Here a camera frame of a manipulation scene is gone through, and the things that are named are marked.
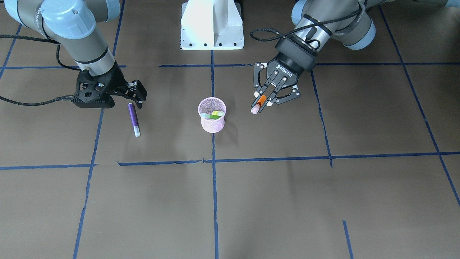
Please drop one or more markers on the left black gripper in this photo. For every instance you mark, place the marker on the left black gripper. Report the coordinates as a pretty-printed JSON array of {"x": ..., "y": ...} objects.
[{"x": 289, "y": 65}]

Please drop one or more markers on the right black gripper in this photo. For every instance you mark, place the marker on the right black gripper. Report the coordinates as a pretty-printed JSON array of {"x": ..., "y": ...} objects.
[{"x": 116, "y": 80}]

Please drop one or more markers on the purple highlighter pen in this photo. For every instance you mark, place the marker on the purple highlighter pen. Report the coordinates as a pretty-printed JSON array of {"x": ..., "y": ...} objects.
[{"x": 134, "y": 119}]

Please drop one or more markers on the orange highlighter pen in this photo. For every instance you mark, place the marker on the orange highlighter pen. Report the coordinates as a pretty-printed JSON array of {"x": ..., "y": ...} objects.
[{"x": 256, "y": 108}]

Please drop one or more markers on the green highlighter pen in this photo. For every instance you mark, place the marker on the green highlighter pen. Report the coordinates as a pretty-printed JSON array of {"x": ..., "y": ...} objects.
[{"x": 209, "y": 116}]

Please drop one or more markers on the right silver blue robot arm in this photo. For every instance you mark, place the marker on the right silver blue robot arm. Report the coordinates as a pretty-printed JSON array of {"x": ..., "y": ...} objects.
[{"x": 73, "y": 25}]

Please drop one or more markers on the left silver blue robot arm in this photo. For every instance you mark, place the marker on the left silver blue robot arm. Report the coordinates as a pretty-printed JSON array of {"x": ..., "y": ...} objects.
[{"x": 316, "y": 22}]

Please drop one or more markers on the pink mesh pen holder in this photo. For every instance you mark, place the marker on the pink mesh pen holder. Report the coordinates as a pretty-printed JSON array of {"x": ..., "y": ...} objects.
[{"x": 208, "y": 105}]

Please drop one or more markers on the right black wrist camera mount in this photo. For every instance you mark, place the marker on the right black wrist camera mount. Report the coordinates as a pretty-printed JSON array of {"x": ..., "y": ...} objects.
[{"x": 91, "y": 91}]

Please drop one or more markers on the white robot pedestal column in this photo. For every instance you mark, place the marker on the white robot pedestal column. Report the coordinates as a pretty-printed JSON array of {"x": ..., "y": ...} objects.
[{"x": 212, "y": 25}]

